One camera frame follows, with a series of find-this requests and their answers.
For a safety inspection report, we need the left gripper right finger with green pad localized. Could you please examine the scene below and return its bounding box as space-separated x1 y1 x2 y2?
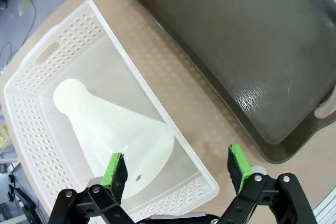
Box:
216 144 315 224

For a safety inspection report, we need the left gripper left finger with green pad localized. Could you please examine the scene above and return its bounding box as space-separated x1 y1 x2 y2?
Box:
48 152 134 224

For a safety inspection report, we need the white plastic conical flask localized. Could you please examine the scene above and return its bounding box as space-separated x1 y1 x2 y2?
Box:
53 78 176 200

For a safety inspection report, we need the white perforated plastic basket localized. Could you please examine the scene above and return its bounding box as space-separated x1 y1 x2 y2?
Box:
3 0 220 222

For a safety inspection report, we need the black stand on floor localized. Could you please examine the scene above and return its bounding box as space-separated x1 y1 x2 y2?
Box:
7 173 37 222

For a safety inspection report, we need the dark brown plastic tray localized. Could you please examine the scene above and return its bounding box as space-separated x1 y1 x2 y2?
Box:
118 0 336 164

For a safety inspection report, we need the yellow crumpled bag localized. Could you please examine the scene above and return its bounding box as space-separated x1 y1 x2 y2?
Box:
0 124 12 152

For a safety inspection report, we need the aluminium frame profile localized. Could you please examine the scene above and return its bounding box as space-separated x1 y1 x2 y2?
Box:
313 186 336 224

